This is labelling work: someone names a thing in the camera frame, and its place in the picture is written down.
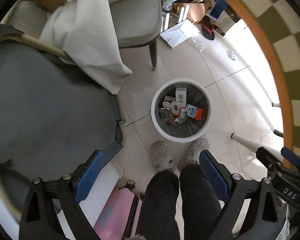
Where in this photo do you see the grey upholstered chair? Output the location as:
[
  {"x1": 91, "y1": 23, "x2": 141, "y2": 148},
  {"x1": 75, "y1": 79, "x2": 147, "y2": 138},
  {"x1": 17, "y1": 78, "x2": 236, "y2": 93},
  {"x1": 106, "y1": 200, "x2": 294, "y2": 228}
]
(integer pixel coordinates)
[{"x1": 110, "y1": 0, "x2": 162, "y2": 70}]

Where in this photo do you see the black trouser left leg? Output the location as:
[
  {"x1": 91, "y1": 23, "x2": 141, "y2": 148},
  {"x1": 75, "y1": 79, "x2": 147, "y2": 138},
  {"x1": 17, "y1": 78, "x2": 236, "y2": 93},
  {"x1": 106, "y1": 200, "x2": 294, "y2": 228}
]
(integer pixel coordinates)
[{"x1": 136, "y1": 170, "x2": 180, "y2": 239}]

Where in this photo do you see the grey folding bed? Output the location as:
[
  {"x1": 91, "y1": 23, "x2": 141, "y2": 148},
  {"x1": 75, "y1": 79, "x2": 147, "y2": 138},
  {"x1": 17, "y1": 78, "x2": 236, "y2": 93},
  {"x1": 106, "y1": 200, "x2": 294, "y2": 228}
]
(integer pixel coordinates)
[{"x1": 0, "y1": 24, "x2": 122, "y2": 215}]

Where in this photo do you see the black trouser right leg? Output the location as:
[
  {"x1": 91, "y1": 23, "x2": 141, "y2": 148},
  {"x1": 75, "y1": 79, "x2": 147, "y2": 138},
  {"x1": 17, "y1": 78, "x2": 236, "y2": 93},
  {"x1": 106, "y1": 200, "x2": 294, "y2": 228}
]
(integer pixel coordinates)
[{"x1": 179, "y1": 164, "x2": 221, "y2": 239}]

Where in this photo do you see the pink cat pattern table mat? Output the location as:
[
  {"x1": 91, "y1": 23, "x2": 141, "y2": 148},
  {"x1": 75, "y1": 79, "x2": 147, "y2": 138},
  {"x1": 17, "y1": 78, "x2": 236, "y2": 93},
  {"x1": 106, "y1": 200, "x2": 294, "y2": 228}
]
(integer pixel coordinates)
[{"x1": 226, "y1": 0, "x2": 300, "y2": 156}]

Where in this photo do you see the right grey fuzzy slipper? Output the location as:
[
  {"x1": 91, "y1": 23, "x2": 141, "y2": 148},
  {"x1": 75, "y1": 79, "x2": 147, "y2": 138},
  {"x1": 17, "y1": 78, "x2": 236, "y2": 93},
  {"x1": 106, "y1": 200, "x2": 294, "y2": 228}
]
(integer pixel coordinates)
[{"x1": 178, "y1": 135, "x2": 210, "y2": 171}]

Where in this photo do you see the silver foil blister pack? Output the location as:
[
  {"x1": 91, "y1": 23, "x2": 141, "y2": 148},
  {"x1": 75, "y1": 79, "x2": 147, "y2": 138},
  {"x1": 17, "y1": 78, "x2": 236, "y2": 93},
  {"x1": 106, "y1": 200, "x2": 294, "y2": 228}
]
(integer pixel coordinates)
[{"x1": 159, "y1": 108, "x2": 175, "y2": 123}]

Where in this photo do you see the white round trash bin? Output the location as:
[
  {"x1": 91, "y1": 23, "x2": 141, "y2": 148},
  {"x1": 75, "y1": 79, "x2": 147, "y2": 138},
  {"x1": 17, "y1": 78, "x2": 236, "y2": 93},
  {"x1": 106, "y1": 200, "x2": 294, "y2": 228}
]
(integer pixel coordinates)
[{"x1": 151, "y1": 78, "x2": 212, "y2": 143}]

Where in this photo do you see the grey fuzzy slipper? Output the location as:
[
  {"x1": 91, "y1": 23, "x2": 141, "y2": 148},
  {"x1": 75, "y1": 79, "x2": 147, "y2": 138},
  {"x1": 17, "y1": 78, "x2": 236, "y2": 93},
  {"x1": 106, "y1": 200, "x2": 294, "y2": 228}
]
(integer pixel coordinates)
[
  {"x1": 149, "y1": 141, "x2": 175, "y2": 172},
  {"x1": 178, "y1": 135, "x2": 210, "y2": 171}
]

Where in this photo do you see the white envelope paper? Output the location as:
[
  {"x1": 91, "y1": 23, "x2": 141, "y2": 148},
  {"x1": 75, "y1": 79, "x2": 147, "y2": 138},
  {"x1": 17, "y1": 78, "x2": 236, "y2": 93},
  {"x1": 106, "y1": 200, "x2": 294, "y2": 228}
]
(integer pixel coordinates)
[{"x1": 160, "y1": 20, "x2": 199, "y2": 48}]

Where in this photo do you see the white cloth sheet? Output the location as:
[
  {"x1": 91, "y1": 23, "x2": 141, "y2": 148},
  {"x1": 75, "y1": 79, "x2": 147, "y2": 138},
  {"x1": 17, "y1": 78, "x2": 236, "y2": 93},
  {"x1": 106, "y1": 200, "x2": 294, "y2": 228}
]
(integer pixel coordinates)
[{"x1": 39, "y1": 0, "x2": 132, "y2": 95}]

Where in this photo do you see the black trouser leg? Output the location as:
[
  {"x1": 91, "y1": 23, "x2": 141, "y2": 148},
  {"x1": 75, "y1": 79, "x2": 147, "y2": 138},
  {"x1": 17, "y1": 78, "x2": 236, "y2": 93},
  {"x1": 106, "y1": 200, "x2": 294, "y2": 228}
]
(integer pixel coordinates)
[
  {"x1": 136, "y1": 170, "x2": 180, "y2": 239},
  {"x1": 179, "y1": 164, "x2": 221, "y2": 239}
]

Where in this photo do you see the left grey fuzzy slipper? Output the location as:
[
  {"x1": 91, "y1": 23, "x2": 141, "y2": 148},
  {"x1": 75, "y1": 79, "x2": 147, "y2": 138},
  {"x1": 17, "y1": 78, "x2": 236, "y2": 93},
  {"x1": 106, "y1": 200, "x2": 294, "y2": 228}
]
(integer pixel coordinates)
[{"x1": 149, "y1": 141, "x2": 175, "y2": 172}]

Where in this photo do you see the white table leg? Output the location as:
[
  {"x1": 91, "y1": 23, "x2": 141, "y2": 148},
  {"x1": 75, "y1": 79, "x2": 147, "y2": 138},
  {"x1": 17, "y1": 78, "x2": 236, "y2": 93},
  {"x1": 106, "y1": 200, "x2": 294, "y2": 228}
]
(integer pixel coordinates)
[{"x1": 231, "y1": 133, "x2": 261, "y2": 153}]

